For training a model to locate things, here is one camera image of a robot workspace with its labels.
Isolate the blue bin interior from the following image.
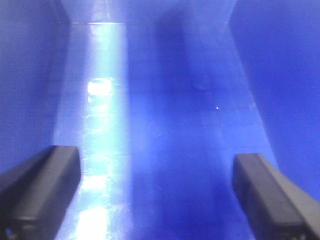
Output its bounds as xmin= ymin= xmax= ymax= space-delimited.
xmin=0 ymin=0 xmax=320 ymax=240

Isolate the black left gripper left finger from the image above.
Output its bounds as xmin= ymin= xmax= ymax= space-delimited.
xmin=0 ymin=145 xmax=81 ymax=240

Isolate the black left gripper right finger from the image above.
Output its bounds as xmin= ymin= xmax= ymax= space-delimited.
xmin=232 ymin=153 xmax=320 ymax=240

